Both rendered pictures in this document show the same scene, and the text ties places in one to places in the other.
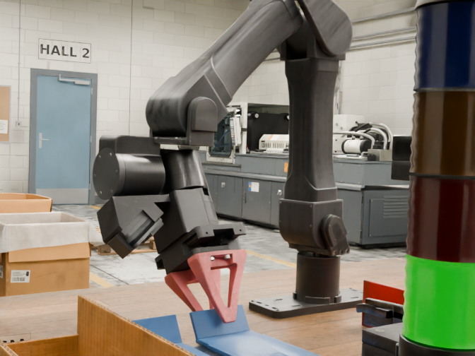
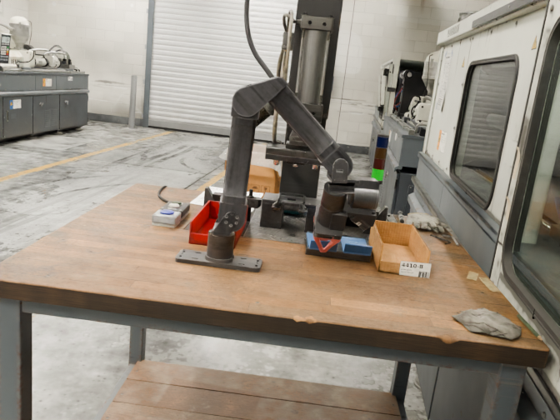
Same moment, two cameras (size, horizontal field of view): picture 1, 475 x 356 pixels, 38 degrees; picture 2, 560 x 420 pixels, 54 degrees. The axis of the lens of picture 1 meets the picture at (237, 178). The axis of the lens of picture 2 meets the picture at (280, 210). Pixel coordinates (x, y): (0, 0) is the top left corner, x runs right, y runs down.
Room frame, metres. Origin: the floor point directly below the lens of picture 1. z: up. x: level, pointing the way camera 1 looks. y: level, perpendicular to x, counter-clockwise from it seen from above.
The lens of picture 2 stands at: (1.89, 0.72, 1.35)
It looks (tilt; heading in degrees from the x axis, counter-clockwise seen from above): 14 degrees down; 217
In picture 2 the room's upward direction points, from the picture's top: 6 degrees clockwise
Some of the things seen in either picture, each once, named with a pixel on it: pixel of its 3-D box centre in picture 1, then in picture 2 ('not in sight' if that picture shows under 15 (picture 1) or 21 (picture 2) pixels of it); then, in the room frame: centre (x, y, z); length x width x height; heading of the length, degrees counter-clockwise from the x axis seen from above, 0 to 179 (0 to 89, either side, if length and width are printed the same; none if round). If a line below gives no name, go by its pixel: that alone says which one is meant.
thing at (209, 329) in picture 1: (259, 337); (322, 237); (0.68, -0.03, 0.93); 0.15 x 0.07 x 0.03; 38
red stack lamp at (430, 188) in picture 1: (452, 216); (379, 163); (0.29, -0.09, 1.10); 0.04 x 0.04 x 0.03
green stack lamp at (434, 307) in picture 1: (449, 297); (377, 174); (0.29, -0.09, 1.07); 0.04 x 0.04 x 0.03
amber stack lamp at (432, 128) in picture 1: (456, 134); (380, 152); (0.29, -0.09, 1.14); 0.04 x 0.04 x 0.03
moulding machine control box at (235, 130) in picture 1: (237, 131); not in sight; (9.51, 0.02, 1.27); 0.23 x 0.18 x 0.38; 121
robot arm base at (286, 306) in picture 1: (317, 277); (220, 246); (0.98, -0.12, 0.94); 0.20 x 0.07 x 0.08; 124
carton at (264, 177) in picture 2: not in sight; (257, 174); (-2.10, -2.56, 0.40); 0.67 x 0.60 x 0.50; 26
